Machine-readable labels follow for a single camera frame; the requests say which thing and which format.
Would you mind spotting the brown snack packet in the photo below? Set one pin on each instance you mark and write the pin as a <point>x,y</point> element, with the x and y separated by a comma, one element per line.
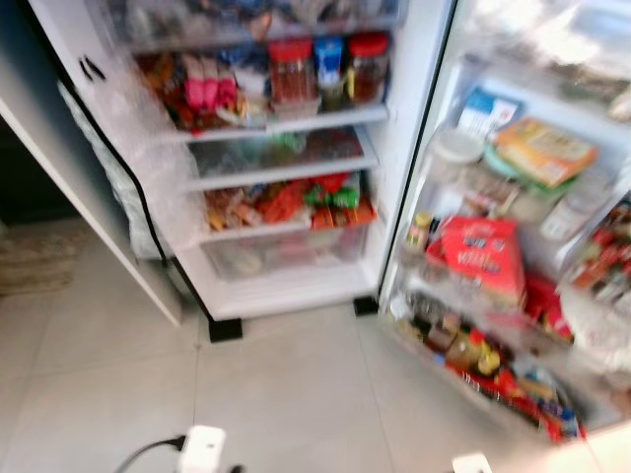
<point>232,207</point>

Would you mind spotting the fridge with white sides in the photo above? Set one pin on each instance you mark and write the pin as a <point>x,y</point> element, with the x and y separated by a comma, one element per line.
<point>296,301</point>

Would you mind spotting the yellow oil bottle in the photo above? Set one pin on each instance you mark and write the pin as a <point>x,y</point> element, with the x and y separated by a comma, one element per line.
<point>473,350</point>

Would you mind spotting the white-edged glass fridge shelf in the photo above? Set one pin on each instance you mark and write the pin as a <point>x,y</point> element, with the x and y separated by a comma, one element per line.
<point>286,169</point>
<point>296,120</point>

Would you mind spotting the blue-lid jar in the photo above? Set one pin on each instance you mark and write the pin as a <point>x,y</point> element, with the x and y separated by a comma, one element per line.
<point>330,64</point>

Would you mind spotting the white food packet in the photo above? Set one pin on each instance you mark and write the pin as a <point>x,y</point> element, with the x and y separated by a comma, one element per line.
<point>251,94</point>

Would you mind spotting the orange-brown food bag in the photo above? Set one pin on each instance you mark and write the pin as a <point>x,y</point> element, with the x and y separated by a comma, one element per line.
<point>158,84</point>

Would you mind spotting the clear fridge drawer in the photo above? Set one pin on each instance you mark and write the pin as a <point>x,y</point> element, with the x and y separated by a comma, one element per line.
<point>256,18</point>

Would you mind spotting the white-lid round container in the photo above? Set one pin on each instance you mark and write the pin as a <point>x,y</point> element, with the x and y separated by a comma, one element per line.
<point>458,146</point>

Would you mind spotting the light green bowl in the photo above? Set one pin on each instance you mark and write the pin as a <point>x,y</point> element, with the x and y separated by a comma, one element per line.
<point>498,166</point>

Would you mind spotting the orange food packet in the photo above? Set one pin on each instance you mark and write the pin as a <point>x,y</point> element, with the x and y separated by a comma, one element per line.
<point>286,202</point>

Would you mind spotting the red cardboard box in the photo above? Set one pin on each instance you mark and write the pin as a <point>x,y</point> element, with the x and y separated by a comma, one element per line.
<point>483,256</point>

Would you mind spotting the small yellow-lid jar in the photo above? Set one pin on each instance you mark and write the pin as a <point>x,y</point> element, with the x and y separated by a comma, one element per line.
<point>419,232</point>

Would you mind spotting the clear crisper drawer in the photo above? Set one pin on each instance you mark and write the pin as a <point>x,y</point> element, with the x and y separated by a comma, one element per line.
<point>286,251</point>

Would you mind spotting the crumpled white plastic bag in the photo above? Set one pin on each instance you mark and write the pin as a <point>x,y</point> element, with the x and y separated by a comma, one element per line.
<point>118,187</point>

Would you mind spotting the white plastic food bag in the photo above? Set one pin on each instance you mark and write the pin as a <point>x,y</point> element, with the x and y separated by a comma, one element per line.
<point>596,325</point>

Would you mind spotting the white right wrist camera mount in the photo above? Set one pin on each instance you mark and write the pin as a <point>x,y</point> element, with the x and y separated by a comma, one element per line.
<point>471,463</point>

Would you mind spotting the yellow-orange cardboard box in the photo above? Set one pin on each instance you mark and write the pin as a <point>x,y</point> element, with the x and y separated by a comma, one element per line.
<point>545,150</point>

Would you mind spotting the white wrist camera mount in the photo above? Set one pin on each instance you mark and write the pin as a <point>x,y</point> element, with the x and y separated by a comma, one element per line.
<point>202,448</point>
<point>471,463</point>

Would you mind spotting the red-capped sauce bottles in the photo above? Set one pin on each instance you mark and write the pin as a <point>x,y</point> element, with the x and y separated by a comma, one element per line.
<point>596,261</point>

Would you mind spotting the blue and white carton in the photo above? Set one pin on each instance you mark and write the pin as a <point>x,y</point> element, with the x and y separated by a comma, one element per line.
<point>488,108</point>

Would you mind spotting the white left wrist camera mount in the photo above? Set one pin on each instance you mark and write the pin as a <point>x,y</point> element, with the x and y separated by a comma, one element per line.
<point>202,448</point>

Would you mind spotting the pink snack packet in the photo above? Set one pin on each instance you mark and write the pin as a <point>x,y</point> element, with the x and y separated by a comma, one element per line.
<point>229,89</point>
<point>212,84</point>
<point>195,84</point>

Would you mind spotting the clear plastic container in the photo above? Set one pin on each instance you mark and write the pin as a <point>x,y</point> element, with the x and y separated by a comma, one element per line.
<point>570,212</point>

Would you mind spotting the green and red packet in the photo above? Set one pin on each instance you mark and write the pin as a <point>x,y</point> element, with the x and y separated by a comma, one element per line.
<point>340,197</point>

